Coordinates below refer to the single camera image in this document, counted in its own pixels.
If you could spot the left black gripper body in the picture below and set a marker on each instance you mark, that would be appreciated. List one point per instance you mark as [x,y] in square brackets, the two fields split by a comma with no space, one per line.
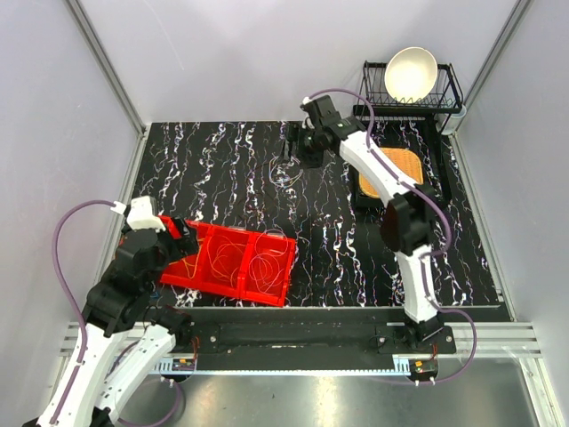
[176,247]

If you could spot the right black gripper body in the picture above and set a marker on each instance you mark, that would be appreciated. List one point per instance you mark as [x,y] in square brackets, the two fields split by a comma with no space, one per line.
[310,151]

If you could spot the red divided plastic bin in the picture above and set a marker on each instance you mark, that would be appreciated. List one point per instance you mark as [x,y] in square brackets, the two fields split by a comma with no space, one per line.
[247,265]

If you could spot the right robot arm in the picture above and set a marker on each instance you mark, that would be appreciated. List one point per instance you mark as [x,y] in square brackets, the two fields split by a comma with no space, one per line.
[410,208]

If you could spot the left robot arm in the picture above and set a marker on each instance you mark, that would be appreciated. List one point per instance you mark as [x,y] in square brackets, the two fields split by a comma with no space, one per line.
[96,387]

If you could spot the orange woven mat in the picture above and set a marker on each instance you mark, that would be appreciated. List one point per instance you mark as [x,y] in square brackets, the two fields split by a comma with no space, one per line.
[404,159]

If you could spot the black square tray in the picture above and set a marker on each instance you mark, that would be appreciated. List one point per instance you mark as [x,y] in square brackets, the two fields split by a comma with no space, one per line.
[432,168]

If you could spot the white bowl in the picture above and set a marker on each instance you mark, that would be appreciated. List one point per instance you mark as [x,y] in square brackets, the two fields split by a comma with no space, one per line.
[411,75]

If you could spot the white cup on rack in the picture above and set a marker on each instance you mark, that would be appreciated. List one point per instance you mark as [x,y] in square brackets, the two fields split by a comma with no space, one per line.
[450,123]

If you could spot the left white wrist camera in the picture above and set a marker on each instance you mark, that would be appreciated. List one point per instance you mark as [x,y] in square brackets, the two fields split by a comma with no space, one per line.
[140,214]

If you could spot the black wire dish rack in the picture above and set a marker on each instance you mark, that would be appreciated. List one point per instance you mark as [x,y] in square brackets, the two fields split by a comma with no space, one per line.
[443,100]

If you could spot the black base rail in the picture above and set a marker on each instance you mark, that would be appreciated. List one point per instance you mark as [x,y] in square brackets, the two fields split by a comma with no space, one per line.
[275,333]

